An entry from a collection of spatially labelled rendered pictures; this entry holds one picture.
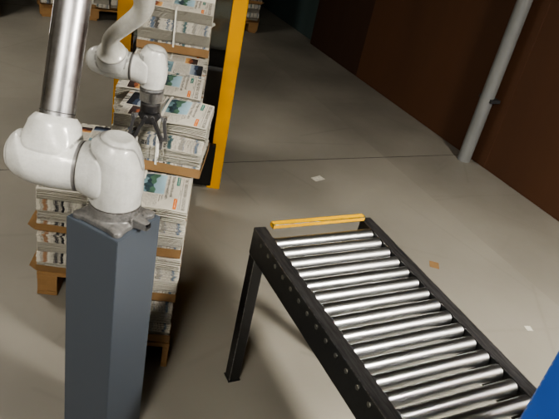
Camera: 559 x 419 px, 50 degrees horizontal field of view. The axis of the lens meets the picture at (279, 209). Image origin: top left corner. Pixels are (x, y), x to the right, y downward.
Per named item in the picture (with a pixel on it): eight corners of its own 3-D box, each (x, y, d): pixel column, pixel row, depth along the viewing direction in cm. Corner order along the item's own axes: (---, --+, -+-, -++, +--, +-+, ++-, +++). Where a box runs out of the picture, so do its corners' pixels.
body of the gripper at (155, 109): (163, 99, 230) (160, 120, 234) (140, 95, 228) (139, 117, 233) (160, 105, 223) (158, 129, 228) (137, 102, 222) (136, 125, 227)
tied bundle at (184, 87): (111, 134, 270) (113, 86, 259) (123, 110, 295) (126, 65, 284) (195, 146, 275) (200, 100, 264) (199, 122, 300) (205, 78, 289)
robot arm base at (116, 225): (127, 245, 173) (129, 229, 170) (70, 215, 180) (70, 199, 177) (166, 220, 187) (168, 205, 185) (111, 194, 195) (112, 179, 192)
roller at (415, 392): (373, 401, 173) (378, 388, 171) (492, 370, 194) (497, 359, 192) (383, 414, 169) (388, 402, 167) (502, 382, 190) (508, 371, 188)
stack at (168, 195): (78, 359, 262) (82, 198, 220) (123, 219, 362) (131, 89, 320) (167, 367, 268) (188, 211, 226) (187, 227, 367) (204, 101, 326)
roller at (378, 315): (322, 325, 197) (325, 313, 195) (432, 305, 218) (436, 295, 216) (328, 336, 193) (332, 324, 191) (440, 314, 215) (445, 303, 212)
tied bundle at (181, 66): (122, 110, 295) (126, 65, 283) (132, 90, 320) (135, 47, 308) (200, 122, 300) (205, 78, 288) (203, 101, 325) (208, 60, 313)
